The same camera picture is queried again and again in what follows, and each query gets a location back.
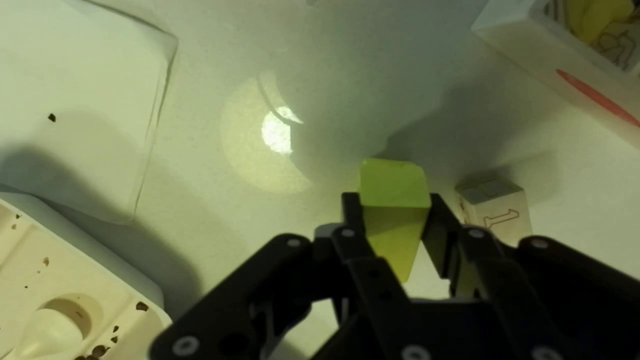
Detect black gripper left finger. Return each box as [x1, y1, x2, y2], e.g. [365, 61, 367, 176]
[149, 191, 429, 360]

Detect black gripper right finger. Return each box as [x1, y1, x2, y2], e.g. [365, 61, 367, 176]
[421, 191, 640, 360]

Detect small yellow wedge block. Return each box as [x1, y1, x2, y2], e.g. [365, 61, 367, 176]
[358, 156, 433, 285]

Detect wooden cube with print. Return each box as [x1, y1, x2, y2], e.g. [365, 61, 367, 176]
[453, 171, 536, 250]

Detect beige clamshell food container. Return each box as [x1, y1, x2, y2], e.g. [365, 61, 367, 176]
[0, 189, 173, 360]

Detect yellow foam piece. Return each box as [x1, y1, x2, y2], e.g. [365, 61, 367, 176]
[565, 0, 635, 44]

